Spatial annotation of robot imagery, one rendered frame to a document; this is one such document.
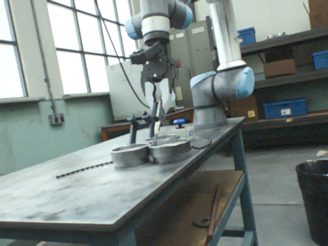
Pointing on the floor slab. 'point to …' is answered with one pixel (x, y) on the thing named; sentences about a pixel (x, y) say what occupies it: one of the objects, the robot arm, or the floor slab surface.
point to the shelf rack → (289, 40)
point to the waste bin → (315, 197)
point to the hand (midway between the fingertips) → (159, 109)
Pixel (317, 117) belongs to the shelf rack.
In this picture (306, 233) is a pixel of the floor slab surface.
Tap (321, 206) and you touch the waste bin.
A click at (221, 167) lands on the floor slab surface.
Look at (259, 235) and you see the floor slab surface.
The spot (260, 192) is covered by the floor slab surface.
